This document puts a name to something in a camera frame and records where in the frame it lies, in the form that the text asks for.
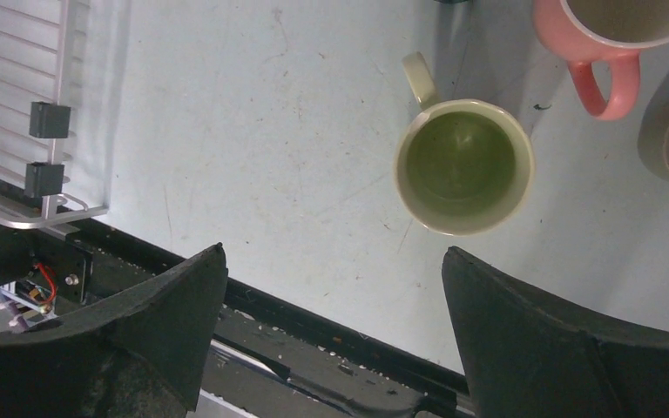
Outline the light green mug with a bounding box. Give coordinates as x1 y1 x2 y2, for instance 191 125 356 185
394 52 536 236

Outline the pink mug white inside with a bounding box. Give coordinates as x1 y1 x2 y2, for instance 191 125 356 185
532 0 669 121

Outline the metal wire dish rack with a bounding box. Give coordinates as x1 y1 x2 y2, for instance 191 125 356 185
0 1 128 230

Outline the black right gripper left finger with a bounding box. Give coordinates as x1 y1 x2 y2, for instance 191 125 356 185
0 244 228 417

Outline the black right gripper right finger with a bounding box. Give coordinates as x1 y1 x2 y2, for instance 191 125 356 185
442 246 669 417

